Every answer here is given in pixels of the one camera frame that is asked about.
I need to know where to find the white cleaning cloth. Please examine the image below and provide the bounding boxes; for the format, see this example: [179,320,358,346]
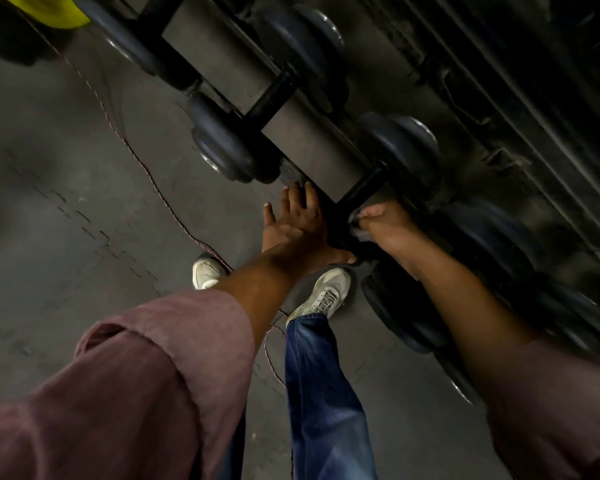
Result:
[349,209,376,243]

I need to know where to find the person's right forearm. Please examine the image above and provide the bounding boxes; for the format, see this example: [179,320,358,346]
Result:
[405,239,600,480]

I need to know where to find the black yellow dumbbell rack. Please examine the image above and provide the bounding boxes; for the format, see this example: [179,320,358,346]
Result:
[0,0,600,411]

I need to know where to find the person's white shoe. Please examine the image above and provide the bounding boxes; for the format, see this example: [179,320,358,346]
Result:
[285,267,353,328]
[191,254,229,291]

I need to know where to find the person's left forearm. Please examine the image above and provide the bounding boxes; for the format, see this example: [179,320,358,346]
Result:
[0,254,301,480]

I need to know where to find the person's right hand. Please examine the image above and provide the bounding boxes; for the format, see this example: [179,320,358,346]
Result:
[352,200,433,278]

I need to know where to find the row of ribbed plate dumbbells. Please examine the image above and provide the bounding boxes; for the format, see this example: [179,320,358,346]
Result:
[359,196,600,408]

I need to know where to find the person's left hand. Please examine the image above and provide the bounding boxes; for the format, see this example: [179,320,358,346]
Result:
[261,181,358,279]

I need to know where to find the person's blue jeans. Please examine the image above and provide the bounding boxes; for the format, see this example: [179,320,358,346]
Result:
[215,312,379,480]

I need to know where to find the thin red white cord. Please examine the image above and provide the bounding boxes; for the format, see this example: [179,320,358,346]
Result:
[15,9,296,480]

